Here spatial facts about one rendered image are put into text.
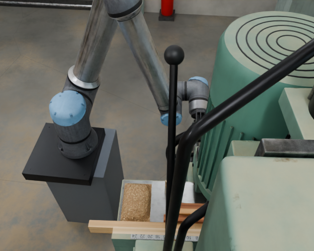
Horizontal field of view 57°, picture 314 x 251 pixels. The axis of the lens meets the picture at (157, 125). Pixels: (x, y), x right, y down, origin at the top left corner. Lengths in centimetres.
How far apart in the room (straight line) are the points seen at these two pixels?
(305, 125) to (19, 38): 342
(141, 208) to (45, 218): 118
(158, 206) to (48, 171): 65
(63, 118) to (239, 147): 94
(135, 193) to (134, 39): 49
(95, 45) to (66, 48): 206
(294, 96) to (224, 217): 14
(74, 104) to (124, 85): 144
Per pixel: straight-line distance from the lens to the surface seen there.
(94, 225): 85
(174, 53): 49
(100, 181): 141
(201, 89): 131
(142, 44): 100
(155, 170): 203
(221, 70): 38
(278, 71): 20
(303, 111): 29
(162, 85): 111
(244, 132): 39
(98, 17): 112
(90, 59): 123
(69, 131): 128
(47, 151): 146
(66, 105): 125
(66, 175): 136
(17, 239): 199
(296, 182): 24
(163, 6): 354
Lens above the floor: 170
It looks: 48 degrees down
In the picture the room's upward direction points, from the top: straight up
